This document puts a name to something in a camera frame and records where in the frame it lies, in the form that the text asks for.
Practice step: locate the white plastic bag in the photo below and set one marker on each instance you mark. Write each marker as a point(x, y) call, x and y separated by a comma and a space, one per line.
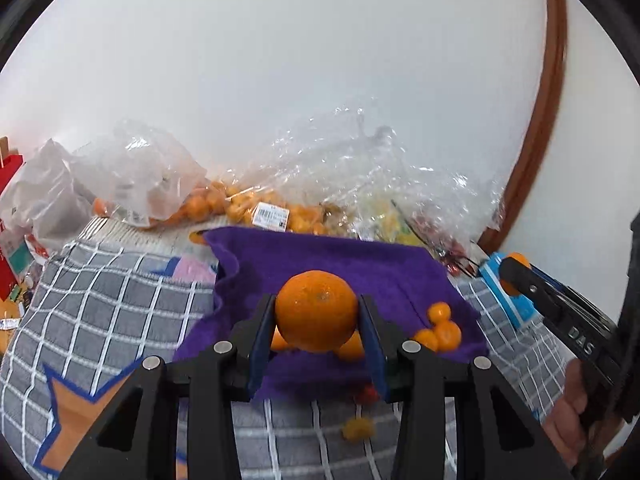
point(45, 195)

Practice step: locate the white price label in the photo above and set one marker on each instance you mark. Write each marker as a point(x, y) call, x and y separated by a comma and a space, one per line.
point(270, 216)

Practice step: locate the clear plastic bag with label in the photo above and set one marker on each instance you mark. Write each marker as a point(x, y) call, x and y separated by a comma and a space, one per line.
point(145, 170)

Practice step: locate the large orange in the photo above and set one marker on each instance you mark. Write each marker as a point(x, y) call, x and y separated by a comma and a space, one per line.
point(316, 310)

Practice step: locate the pile of small bagged oranges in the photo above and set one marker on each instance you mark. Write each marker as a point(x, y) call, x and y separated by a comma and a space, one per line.
point(240, 205)

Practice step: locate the bagged red fruits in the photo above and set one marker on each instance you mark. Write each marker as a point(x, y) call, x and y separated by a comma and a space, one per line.
point(452, 247)

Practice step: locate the orange with stem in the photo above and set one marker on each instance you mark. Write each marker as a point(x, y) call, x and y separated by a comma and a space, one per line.
point(278, 341)

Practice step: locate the small red fruit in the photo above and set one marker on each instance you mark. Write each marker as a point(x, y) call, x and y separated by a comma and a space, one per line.
point(369, 395)

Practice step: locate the person's right hand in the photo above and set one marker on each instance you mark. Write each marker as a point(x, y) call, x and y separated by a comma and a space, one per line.
point(565, 410)

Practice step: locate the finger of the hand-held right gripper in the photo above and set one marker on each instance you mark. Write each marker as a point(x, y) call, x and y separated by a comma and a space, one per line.
point(560, 310)

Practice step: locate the grey checked bedsheet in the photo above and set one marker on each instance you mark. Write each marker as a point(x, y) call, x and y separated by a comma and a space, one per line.
point(125, 310)

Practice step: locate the glossy orange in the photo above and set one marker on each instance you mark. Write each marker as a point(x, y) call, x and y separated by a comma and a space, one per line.
point(448, 335)

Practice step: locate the brown wooden frame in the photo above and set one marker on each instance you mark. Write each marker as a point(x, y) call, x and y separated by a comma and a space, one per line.
point(545, 110)

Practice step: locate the pear-shaped orange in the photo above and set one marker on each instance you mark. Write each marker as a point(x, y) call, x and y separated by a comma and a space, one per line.
point(352, 349)

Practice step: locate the yellow-green small fruit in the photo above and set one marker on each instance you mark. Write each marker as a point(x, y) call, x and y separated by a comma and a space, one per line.
point(357, 429)

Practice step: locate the smooth oval orange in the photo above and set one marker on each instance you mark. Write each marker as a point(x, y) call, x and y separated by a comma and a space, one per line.
point(521, 261)

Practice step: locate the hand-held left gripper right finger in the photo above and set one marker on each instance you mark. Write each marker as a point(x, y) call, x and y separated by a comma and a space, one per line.
point(372, 355)

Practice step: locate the blue tissue pack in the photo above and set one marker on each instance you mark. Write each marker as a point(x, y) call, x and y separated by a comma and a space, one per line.
point(520, 312)

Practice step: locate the purple towel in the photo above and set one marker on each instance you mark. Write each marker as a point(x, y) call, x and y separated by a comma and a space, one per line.
point(350, 265)

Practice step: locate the round smooth orange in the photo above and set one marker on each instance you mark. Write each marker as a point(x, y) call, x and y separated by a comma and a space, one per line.
point(425, 340)

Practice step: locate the orange with dimpled top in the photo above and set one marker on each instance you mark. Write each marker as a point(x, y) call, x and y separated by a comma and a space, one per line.
point(440, 312)

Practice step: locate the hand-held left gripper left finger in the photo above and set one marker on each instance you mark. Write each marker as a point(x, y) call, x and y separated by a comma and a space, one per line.
point(260, 355)

